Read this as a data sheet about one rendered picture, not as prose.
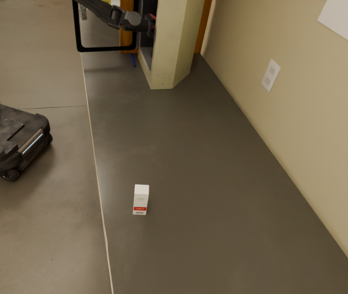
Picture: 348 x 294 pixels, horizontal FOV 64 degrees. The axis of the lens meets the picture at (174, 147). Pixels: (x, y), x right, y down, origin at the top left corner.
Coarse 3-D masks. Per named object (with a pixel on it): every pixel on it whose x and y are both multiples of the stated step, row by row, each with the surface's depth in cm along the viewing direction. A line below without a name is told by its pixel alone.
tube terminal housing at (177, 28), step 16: (160, 0) 106; (176, 0) 108; (192, 0) 113; (160, 16) 111; (176, 16) 112; (192, 16) 121; (160, 32) 115; (176, 32) 117; (192, 32) 128; (160, 48) 120; (176, 48) 123; (192, 48) 138; (144, 64) 141; (160, 64) 126; (176, 64) 128; (160, 80) 132; (176, 80) 138
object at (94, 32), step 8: (104, 0) 127; (112, 0) 128; (120, 0) 130; (128, 0) 131; (72, 8) 125; (80, 8) 126; (128, 8) 134; (80, 16) 128; (88, 16) 129; (96, 16) 131; (80, 24) 130; (88, 24) 132; (96, 24) 133; (104, 24) 135; (88, 32) 134; (96, 32) 136; (104, 32) 137; (112, 32) 139; (120, 32) 140; (128, 32) 142; (88, 40) 137; (96, 40) 138; (104, 40) 140; (112, 40) 142; (120, 40) 143; (128, 40) 145
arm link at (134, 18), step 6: (126, 12) 115; (132, 12) 115; (120, 18) 124; (126, 18) 115; (132, 18) 116; (138, 18) 116; (108, 24) 122; (114, 24) 121; (120, 24) 121; (126, 24) 120; (132, 24) 116
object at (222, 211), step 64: (128, 64) 148; (192, 64) 159; (128, 128) 112; (192, 128) 118; (128, 192) 90; (192, 192) 94; (256, 192) 98; (128, 256) 75; (192, 256) 78; (256, 256) 81; (320, 256) 84
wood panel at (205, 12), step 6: (210, 0) 149; (204, 6) 151; (210, 6) 152; (204, 12) 153; (204, 18) 155; (204, 24) 158; (204, 30) 161; (198, 36) 162; (198, 42) 165; (198, 48) 168
